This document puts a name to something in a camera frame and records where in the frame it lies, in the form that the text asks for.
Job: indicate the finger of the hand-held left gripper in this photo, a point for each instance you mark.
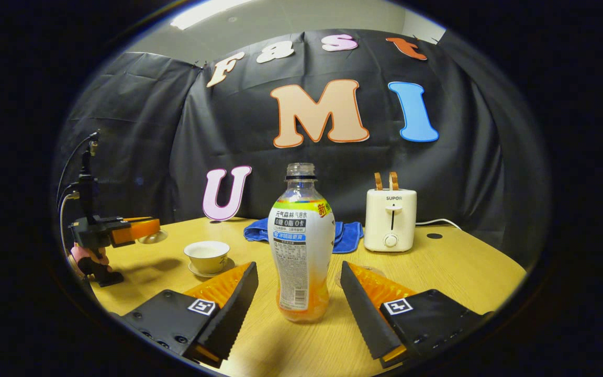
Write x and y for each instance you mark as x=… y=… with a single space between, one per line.
x=139 y=229

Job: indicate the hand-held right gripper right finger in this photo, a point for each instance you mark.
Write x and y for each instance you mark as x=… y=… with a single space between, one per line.
x=364 y=314

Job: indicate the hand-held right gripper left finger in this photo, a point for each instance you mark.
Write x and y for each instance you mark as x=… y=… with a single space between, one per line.
x=238 y=306

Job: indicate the yellow ceramic teacup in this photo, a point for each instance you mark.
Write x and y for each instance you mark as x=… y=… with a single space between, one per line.
x=207 y=256

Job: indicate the clear plastic water bottle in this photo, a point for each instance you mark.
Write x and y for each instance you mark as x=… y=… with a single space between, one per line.
x=301 y=246

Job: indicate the yellow ceramic saucer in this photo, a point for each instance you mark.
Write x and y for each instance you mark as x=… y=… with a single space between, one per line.
x=228 y=267

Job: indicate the blue folded towel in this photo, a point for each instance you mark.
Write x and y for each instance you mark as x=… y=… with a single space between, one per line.
x=348 y=235

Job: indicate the cream white toaster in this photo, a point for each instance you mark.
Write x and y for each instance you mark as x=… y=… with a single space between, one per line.
x=390 y=220

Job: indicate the black backdrop cloth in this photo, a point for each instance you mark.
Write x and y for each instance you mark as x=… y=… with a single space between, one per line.
x=228 y=131

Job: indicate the toasted bread slice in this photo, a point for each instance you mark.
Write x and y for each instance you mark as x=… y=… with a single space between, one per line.
x=378 y=181
x=394 y=181

